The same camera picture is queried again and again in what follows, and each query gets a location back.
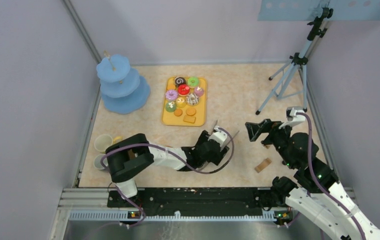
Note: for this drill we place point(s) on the square orange biscuit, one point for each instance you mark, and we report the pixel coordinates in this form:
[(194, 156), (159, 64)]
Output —
[(189, 119)]

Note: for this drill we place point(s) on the yellow cream puff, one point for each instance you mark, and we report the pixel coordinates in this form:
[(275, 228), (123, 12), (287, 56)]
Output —
[(181, 102)]

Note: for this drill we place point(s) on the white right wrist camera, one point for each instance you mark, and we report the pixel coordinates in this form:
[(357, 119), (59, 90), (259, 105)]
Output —
[(295, 116)]

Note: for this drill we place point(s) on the chocolate swirl roll cake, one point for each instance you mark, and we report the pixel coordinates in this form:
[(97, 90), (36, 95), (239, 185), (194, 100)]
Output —
[(179, 80)]

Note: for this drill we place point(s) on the round orange biscuit right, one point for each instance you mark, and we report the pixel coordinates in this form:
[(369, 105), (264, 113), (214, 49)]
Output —
[(191, 111)]

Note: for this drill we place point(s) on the round orange biscuit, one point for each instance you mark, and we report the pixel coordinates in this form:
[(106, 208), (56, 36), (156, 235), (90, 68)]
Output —
[(171, 87), (191, 111), (178, 112)]

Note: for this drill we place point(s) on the round orange biscuit lower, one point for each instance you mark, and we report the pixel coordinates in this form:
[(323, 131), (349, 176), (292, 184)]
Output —
[(178, 112)]

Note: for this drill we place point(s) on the blue camera tripod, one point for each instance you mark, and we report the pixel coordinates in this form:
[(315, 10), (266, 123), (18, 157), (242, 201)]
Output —
[(298, 63)]

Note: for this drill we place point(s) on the purple sprinkled donut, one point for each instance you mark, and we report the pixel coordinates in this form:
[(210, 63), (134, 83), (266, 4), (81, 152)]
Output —
[(171, 95)]

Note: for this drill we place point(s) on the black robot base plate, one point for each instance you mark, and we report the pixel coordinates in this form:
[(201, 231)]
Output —
[(201, 201)]

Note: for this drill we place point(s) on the pink cupcake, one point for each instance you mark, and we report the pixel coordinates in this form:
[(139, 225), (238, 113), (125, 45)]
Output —
[(198, 91)]

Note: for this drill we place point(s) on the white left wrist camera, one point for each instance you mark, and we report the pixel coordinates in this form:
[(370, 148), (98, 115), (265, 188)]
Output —
[(220, 136)]

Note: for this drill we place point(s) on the red frosted donut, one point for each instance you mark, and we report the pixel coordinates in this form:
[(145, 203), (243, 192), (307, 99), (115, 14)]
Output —
[(183, 90)]

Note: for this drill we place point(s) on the blue three-tier cake stand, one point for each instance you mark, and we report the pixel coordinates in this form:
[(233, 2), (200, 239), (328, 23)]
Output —
[(123, 89)]

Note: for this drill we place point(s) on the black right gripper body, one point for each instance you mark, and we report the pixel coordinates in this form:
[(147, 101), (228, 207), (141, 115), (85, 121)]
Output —
[(278, 137)]

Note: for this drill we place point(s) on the green cream puff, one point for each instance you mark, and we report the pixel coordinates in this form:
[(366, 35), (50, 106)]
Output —
[(170, 106)]

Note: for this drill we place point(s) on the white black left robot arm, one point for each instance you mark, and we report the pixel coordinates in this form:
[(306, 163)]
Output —
[(127, 158)]

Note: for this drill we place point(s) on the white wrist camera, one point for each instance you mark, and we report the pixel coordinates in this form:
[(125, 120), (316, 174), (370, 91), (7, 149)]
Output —
[(220, 136), (295, 116)]

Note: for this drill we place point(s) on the yellow serving tray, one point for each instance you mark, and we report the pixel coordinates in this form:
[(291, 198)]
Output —
[(169, 119)]

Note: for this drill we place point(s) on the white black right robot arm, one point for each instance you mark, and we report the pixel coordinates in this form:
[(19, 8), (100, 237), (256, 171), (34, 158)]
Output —
[(317, 192)]

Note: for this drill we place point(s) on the small wooden block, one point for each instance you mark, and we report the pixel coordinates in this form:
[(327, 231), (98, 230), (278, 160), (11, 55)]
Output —
[(265, 163)]

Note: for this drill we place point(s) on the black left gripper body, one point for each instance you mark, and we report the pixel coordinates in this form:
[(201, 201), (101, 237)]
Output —
[(216, 159)]

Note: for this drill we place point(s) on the round orange biscuit top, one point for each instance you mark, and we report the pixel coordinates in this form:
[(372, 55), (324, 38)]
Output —
[(171, 87)]

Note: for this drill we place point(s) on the grey handled mug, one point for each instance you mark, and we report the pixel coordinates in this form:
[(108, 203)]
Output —
[(99, 162)]

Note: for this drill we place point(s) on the yellow handled cream mug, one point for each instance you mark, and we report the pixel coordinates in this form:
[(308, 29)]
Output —
[(104, 141)]

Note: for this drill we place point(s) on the chocolate drizzle sprinkle donut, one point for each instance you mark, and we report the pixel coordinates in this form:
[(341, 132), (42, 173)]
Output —
[(192, 99)]

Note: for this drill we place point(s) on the green frosted donut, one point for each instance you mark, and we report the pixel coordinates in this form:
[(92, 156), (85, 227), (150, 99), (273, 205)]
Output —
[(193, 82)]

